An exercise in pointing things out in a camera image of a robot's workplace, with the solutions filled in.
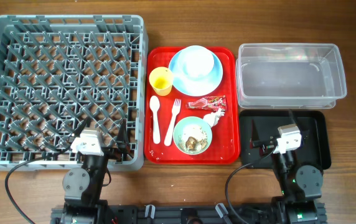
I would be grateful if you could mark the black plastic tray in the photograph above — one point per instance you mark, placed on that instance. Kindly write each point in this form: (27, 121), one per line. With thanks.
(312, 125)

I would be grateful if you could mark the clear plastic bin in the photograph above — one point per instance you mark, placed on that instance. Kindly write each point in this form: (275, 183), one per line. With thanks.
(290, 75)

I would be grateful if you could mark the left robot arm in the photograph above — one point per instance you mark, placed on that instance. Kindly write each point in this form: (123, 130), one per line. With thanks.
(83, 185)

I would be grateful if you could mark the yellow plastic cup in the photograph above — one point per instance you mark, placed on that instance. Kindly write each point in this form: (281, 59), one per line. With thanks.
(161, 79)

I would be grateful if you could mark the mint green bowl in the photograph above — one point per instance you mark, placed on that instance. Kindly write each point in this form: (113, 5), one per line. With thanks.
(188, 121)

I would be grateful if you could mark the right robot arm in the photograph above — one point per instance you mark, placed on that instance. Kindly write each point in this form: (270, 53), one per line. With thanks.
(301, 183)

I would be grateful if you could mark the white plastic fork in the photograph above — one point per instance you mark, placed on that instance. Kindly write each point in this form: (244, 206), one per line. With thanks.
(175, 111)

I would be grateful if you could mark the white tissue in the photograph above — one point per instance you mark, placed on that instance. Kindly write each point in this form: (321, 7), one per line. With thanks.
(212, 118)

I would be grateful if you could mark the white plastic spoon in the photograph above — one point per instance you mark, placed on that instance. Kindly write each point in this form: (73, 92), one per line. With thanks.
(154, 105)

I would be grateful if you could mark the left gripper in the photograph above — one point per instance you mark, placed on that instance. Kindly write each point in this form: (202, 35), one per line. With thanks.
(122, 145)

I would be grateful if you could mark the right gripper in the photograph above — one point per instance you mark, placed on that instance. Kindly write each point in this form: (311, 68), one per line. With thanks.
(267, 146)

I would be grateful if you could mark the grey dishwasher rack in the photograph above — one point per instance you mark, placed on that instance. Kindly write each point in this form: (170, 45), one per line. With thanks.
(56, 71)

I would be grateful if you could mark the light blue plate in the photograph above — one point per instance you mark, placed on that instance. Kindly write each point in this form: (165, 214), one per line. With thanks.
(195, 86)

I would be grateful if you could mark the light blue bowl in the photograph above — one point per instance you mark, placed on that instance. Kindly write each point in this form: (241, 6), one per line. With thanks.
(196, 61)

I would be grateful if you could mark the food scraps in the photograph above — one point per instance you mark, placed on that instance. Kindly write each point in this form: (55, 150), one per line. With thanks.
(193, 139)

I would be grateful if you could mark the red plastic tray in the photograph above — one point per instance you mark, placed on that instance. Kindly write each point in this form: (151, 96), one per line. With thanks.
(225, 144)

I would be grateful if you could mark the red snack wrapper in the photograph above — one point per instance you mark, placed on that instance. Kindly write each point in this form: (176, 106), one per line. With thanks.
(211, 103)

